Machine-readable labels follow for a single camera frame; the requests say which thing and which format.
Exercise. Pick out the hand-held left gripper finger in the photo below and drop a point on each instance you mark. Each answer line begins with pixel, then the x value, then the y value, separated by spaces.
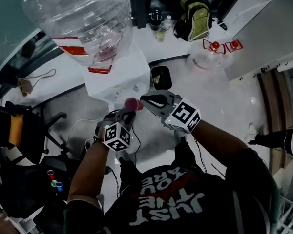
pixel 117 116
pixel 133 117

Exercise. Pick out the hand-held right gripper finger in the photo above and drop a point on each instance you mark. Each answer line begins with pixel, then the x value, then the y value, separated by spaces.
pixel 156 111
pixel 158 92

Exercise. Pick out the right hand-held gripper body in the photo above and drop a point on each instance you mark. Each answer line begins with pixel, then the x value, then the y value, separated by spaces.
pixel 183 116

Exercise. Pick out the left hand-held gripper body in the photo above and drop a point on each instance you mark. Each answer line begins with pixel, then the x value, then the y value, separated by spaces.
pixel 117 136

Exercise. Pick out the small red cup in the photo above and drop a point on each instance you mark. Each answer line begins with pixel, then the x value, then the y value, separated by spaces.
pixel 50 174
pixel 132 104

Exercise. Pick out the white water dispenser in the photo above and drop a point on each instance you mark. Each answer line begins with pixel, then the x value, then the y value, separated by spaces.
pixel 127 79

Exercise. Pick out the small blue cup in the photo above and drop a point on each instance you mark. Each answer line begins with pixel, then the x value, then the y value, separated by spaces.
pixel 59 186

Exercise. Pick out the small green cup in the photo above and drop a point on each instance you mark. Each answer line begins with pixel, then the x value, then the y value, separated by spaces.
pixel 54 183

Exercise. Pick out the person's left forearm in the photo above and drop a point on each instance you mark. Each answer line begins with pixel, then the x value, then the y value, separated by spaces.
pixel 88 172

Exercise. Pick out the person's right forearm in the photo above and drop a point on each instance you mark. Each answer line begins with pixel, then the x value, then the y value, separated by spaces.
pixel 219 142

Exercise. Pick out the person's right leg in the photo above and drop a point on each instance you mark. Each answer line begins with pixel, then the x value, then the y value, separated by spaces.
pixel 185 155

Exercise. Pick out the person's leg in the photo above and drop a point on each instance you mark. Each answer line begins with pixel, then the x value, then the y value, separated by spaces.
pixel 185 155
pixel 129 177

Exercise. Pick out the person's left leg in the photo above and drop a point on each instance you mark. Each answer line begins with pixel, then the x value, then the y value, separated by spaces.
pixel 129 177

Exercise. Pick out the red plastic seal strip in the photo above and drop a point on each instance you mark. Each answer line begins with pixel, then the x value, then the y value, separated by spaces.
pixel 100 70

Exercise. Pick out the empty clear water jug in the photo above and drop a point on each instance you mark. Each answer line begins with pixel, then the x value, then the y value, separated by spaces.
pixel 205 60
pixel 233 46

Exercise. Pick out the bottle with yellow liquid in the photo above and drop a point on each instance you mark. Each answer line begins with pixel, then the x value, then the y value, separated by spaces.
pixel 161 34

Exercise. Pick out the black thermos flask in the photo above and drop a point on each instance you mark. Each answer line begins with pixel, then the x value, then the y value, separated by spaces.
pixel 156 18

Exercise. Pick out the green and black backpack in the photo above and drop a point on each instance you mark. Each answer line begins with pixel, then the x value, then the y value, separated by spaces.
pixel 196 21

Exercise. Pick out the person's dark green printed shirt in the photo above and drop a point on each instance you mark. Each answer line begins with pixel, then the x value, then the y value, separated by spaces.
pixel 185 203

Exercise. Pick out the black charger plug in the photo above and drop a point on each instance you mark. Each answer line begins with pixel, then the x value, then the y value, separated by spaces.
pixel 223 25

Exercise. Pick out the brown wooden bench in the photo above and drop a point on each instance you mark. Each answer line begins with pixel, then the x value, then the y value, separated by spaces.
pixel 276 106

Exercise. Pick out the large clear water jug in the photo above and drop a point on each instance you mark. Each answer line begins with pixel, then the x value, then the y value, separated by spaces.
pixel 83 21

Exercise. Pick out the orange cushion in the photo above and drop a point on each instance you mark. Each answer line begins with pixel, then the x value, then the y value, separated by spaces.
pixel 15 130

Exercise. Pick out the black office chair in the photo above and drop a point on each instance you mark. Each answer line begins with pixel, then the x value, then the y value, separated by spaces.
pixel 27 191

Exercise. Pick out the grey metal lockers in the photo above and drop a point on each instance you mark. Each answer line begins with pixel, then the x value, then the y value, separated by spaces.
pixel 266 33

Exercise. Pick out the frosted glass window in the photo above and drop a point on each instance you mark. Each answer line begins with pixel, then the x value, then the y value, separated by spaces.
pixel 9 21

